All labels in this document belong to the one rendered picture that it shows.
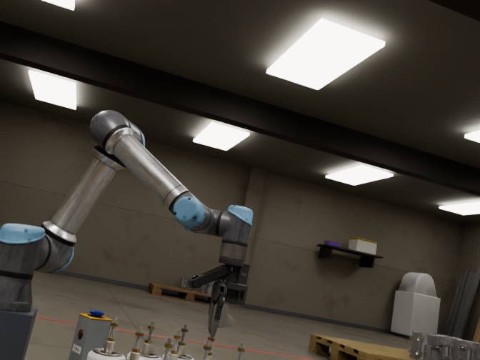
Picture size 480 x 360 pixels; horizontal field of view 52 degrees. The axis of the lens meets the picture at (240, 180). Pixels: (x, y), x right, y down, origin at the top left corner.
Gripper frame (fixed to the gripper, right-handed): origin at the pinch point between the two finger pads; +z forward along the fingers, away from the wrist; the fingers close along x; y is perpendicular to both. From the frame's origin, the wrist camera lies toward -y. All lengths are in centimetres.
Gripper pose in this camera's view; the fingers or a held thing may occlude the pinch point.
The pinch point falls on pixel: (210, 331)
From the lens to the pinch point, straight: 140.3
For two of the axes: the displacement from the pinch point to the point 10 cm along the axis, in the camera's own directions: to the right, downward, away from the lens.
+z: -1.9, 9.6, -2.0
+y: 9.4, 2.4, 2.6
